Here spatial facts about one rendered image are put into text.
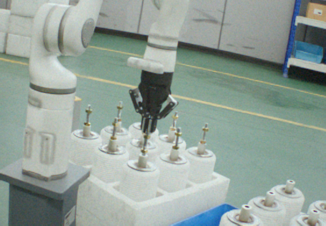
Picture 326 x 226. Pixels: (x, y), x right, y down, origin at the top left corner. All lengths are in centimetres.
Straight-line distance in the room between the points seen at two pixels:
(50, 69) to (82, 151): 49
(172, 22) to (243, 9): 525
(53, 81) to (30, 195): 23
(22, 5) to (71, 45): 312
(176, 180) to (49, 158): 46
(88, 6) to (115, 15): 585
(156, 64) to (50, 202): 38
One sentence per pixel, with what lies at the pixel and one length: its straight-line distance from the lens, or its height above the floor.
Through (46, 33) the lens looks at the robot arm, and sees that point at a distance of 79.
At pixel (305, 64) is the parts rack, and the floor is 21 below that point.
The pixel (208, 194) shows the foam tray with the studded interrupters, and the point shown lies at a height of 15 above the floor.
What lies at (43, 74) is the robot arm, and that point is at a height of 50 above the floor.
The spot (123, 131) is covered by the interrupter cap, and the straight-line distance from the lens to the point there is 135.
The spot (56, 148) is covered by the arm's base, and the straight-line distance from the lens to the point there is 83.
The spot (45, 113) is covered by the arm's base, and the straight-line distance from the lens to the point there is 81.
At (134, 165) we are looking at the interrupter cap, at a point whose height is 25.
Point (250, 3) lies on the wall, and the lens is 624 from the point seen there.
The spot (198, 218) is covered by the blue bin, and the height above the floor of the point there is 11.
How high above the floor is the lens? 67
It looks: 14 degrees down
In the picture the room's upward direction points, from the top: 10 degrees clockwise
